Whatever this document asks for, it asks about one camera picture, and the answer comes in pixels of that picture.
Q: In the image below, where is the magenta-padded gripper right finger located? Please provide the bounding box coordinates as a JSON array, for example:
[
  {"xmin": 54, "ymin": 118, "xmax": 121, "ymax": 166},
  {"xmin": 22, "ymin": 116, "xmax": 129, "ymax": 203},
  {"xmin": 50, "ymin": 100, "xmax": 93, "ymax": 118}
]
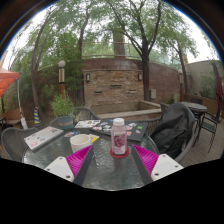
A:
[{"xmin": 130, "ymin": 143, "xmax": 184, "ymax": 186}]

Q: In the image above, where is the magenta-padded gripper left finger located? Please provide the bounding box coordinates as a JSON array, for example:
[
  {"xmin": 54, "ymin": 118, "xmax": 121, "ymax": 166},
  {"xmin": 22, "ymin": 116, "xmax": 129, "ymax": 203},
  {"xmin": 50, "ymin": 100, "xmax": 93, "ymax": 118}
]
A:
[{"xmin": 43, "ymin": 144, "xmax": 95, "ymax": 187}]

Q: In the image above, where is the pink drink bottle white cap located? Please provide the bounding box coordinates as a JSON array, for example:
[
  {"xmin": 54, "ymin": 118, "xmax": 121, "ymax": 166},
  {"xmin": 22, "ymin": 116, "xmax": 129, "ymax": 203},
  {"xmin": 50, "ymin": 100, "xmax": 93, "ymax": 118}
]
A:
[{"xmin": 110, "ymin": 117, "xmax": 128, "ymax": 156}]

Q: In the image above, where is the white ceramic mug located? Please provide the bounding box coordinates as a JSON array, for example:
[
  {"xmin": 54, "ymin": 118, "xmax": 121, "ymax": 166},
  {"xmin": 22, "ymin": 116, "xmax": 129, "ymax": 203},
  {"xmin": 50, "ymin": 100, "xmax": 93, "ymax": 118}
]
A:
[{"xmin": 69, "ymin": 133, "xmax": 93, "ymax": 154}]

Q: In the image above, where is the blue card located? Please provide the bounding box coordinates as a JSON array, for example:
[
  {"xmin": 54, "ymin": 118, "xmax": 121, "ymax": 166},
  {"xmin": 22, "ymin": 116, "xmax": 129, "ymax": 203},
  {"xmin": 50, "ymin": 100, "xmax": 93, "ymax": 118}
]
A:
[{"xmin": 64, "ymin": 130, "xmax": 81, "ymax": 138}]

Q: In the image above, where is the yellow card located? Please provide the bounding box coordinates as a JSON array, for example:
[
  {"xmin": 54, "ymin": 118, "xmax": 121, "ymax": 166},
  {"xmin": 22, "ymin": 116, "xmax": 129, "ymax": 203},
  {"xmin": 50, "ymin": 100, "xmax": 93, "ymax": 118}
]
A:
[{"xmin": 87, "ymin": 133, "xmax": 100, "ymax": 144}]

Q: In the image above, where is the flat round red coaster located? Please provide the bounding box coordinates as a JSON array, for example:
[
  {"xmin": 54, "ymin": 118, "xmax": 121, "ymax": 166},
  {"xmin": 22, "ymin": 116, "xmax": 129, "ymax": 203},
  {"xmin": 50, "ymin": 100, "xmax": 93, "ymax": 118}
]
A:
[{"xmin": 109, "ymin": 147, "xmax": 130, "ymax": 159}]

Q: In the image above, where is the white sticker sheet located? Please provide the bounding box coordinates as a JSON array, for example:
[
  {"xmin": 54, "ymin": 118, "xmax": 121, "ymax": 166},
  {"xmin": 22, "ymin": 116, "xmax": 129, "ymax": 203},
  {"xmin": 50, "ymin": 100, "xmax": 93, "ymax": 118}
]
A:
[{"xmin": 73, "ymin": 119, "xmax": 102, "ymax": 130}]

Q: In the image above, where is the black jacket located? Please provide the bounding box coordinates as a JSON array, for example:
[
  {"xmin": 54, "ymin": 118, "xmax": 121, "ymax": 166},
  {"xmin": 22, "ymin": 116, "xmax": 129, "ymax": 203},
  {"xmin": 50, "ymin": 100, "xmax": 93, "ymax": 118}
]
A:
[{"xmin": 150, "ymin": 102, "xmax": 196, "ymax": 159}]

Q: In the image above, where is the grey laptop with stickers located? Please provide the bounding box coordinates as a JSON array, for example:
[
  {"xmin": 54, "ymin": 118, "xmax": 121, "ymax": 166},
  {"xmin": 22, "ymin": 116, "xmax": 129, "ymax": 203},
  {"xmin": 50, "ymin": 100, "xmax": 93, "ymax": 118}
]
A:
[{"xmin": 23, "ymin": 125, "xmax": 65, "ymax": 152}]

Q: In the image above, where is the grey wicker chair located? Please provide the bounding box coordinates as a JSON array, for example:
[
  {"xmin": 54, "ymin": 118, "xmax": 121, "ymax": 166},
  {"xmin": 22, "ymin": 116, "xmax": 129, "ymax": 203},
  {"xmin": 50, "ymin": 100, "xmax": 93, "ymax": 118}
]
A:
[
  {"xmin": 143, "ymin": 103, "xmax": 201, "ymax": 164},
  {"xmin": 0, "ymin": 126, "xmax": 39, "ymax": 163},
  {"xmin": 49, "ymin": 106, "xmax": 101, "ymax": 129}
]

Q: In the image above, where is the potted plant in teal pot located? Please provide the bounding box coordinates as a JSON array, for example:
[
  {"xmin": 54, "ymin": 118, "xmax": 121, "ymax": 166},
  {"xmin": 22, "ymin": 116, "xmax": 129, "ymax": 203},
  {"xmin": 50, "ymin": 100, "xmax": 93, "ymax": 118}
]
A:
[{"xmin": 49, "ymin": 93, "xmax": 76, "ymax": 130}]

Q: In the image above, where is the blue yellow striped cone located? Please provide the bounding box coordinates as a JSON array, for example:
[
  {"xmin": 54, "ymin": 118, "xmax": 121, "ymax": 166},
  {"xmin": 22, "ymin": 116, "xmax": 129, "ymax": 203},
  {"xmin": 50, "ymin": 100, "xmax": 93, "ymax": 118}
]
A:
[{"xmin": 33, "ymin": 106, "xmax": 42, "ymax": 125}]

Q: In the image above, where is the black metal chair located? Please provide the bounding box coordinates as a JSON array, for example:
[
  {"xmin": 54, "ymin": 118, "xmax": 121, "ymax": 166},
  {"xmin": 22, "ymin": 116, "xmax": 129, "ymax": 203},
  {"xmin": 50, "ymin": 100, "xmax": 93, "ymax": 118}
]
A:
[{"xmin": 199, "ymin": 111, "xmax": 223, "ymax": 154}]

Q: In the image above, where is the round dark patio table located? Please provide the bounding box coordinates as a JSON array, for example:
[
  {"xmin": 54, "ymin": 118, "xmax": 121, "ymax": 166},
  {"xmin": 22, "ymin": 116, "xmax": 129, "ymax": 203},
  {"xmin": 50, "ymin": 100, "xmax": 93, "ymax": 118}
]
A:
[{"xmin": 181, "ymin": 101, "xmax": 208, "ymax": 134}]

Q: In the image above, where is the large dark-trunked tree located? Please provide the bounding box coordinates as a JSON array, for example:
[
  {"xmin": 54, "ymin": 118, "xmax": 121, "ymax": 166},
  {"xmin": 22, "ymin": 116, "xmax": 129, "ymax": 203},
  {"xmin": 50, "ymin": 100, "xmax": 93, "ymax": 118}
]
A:
[{"xmin": 106, "ymin": 0, "xmax": 168, "ymax": 103}]

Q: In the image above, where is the closed dark red parasol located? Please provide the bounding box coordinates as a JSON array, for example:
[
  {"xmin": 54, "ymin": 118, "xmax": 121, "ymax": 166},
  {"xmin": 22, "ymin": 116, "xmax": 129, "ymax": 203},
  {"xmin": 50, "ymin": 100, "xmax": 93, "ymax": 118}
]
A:
[{"xmin": 212, "ymin": 60, "xmax": 224, "ymax": 108}]

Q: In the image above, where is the orange canopy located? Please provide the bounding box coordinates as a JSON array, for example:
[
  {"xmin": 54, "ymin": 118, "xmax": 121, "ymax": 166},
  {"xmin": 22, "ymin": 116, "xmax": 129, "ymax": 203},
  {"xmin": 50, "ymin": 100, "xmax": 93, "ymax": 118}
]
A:
[{"xmin": 0, "ymin": 65, "xmax": 20, "ymax": 98}]

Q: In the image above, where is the globe lamp post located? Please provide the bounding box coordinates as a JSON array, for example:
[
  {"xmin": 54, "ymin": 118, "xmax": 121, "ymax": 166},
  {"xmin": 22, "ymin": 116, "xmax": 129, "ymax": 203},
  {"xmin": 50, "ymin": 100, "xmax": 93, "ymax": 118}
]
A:
[
  {"xmin": 177, "ymin": 68, "xmax": 184, "ymax": 103},
  {"xmin": 57, "ymin": 59, "xmax": 67, "ymax": 99}
]

